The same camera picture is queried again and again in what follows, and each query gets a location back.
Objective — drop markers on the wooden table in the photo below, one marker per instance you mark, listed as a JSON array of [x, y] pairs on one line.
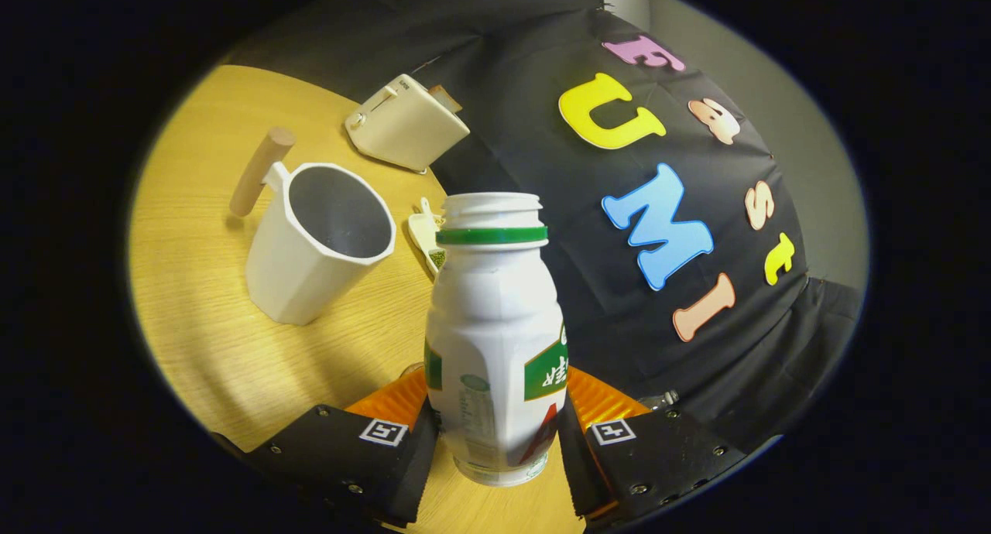
[[201, 333]]

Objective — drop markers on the cream toaster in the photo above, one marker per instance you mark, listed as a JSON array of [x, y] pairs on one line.
[[402, 128]]

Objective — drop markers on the white juice bottle green label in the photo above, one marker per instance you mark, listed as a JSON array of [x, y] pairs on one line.
[[495, 317]]

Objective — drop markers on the white divided dish with beans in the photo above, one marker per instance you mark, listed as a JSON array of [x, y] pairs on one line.
[[422, 232]]

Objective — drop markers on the toast slice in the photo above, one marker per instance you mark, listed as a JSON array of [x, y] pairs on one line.
[[445, 98]]

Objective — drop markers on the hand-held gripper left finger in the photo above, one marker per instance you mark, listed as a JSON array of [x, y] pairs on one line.
[[414, 472]]

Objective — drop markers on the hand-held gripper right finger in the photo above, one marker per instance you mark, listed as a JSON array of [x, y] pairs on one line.
[[577, 464]]

